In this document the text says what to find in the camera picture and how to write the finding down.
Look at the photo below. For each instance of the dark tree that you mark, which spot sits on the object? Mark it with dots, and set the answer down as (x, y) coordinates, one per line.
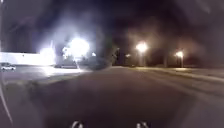
(106, 50)

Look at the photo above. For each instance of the dark asphalt road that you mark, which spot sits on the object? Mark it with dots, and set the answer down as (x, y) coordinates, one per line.
(113, 96)

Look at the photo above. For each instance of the street lamp pole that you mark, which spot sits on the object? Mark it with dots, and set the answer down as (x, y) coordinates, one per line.
(180, 54)
(141, 47)

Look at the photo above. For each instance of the bright floodlight pole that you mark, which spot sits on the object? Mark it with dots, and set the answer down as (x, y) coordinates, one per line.
(77, 48)

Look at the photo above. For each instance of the robot's own part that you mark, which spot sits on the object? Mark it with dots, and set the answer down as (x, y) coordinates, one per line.
(142, 125)
(77, 125)

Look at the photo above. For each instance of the long white building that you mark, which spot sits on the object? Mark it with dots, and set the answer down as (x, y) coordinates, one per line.
(23, 59)

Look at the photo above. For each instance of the white car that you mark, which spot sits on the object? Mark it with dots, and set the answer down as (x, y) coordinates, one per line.
(8, 67)

